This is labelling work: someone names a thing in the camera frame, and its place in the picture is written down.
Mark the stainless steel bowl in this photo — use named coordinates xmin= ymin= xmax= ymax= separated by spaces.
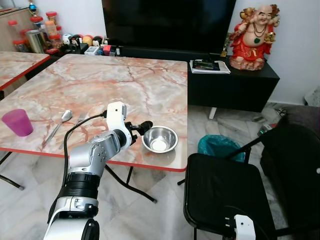
xmin=142 ymin=125 xmax=179 ymax=154

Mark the large marble folding table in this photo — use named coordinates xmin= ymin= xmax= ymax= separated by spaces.
xmin=0 ymin=53 xmax=189 ymax=173

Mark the metal fork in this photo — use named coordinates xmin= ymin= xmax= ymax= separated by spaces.
xmin=58 ymin=113 xmax=89 ymax=150

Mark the metal spoon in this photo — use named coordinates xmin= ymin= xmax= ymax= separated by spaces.
xmin=41 ymin=110 xmax=74 ymax=148

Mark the bin with teal bag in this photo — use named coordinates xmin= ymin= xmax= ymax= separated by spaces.
xmin=197 ymin=134 xmax=246 ymax=163

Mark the stack of magazines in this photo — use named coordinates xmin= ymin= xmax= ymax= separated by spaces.
xmin=189 ymin=59 xmax=232 ymax=75

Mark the black television cabinet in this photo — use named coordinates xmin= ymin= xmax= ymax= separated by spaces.
xmin=60 ymin=45 xmax=281 ymax=113

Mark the black folding chair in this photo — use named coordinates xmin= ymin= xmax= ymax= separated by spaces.
xmin=183 ymin=122 xmax=320 ymax=240

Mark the black flat screen television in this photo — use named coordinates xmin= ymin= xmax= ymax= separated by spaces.
xmin=101 ymin=0 xmax=237 ymax=54

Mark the purple plastic cup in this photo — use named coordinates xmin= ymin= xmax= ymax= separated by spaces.
xmin=1 ymin=109 xmax=34 ymax=137

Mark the grey sofa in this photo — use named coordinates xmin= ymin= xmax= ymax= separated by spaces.
xmin=276 ymin=104 xmax=320 ymax=132

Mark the steel tumbler canister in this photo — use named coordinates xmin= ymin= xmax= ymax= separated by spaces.
xmin=25 ymin=29 xmax=47 ymax=55

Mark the small marble side table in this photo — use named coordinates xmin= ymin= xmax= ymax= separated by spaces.
xmin=0 ymin=51 xmax=51 ymax=92

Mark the tall red lid jar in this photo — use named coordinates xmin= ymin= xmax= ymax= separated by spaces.
xmin=44 ymin=11 xmax=60 ymax=46

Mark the red laughing Buddha statue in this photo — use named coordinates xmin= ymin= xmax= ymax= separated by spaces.
xmin=228 ymin=4 xmax=281 ymax=71

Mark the small red lid jar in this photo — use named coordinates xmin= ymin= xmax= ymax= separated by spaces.
xmin=13 ymin=39 xmax=29 ymax=53

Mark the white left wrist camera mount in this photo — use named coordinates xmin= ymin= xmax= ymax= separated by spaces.
xmin=106 ymin=101 xmax=132 ymax=149

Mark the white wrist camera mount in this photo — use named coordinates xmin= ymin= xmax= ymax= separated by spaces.
xmin=233 ymin=214 xmax=257 ymax=240
xmin=106 ymin=101 xmax=132 ymax=149

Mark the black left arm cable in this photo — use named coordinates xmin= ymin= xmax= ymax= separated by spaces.
xmin=63 ymin=112 xmax=109 ymax=173

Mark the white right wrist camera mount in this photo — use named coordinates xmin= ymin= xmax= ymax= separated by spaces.
xmin=233 ymin=214 xmax=257 ymax=240

